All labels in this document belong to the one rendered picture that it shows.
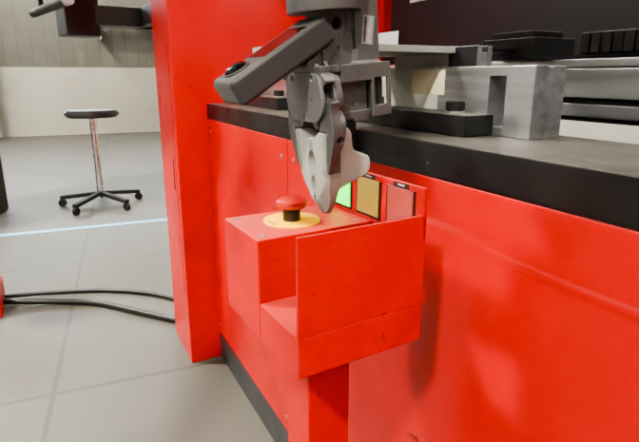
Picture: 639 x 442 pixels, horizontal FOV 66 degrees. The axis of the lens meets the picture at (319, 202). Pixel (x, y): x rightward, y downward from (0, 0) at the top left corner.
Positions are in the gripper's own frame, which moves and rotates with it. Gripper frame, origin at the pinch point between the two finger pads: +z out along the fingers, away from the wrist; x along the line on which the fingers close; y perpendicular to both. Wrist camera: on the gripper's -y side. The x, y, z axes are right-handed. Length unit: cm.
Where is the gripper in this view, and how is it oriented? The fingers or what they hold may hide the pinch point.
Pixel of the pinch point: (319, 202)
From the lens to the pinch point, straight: 52.2
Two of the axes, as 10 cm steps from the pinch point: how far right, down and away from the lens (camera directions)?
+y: 8.6, -2.1, 4.7
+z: 0.7, 9.5, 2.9
